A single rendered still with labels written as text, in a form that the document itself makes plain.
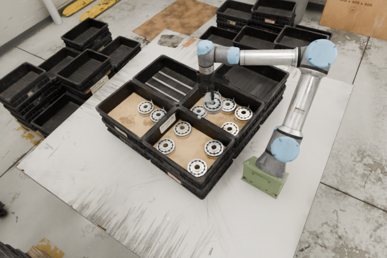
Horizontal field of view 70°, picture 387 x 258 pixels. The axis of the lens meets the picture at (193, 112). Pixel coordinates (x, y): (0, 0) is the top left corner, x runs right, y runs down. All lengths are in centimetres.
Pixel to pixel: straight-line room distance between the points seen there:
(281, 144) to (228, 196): 46
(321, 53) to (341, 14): 273
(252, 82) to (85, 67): 161
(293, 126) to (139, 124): 88
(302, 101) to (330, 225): 130
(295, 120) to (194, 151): 57
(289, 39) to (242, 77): 106
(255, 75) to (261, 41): 109
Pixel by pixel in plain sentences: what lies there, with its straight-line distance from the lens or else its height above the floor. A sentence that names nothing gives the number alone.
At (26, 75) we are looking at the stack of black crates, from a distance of 302.
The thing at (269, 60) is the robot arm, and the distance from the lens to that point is 137.
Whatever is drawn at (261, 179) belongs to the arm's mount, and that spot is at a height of 82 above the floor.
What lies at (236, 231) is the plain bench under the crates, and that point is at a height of 70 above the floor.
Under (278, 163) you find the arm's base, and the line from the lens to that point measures 141.
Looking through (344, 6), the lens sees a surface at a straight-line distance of 393.
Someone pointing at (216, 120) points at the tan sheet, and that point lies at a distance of 162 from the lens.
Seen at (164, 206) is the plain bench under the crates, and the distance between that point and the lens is 153.
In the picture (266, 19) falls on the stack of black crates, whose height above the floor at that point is 53.
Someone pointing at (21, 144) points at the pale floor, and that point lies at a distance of 316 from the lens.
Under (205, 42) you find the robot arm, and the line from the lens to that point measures 128.
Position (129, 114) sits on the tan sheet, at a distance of 175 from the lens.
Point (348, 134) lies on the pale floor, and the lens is 281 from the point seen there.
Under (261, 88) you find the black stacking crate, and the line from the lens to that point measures 181.
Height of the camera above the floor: 211
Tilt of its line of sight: 50 degrees down
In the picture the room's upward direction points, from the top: 7 degrees counter-clockwise
